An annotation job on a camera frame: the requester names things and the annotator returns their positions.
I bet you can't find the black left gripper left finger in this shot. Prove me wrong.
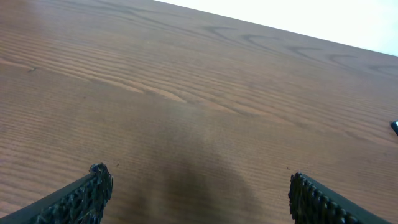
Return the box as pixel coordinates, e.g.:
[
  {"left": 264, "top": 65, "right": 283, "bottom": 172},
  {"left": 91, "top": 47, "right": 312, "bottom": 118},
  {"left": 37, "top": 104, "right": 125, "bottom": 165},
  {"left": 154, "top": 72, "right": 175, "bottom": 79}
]
[{"left": 1, "top": 163, "right": 113, "bottom": 224}]

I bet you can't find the blue Galaxy smartphone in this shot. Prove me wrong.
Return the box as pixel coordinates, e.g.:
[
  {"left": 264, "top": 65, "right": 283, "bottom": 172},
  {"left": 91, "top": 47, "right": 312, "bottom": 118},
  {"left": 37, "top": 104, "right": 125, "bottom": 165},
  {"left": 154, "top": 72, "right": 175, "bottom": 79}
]
[{"left": 390, "top": 120, "right": 398, "bottom": 135}]

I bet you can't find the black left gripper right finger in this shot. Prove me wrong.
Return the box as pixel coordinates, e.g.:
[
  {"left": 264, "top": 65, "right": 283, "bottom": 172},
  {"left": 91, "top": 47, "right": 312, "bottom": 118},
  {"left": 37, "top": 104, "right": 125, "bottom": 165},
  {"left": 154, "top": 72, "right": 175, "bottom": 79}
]
[{"left": 288, "top": 172, "right": 389, "bottom": 224}]

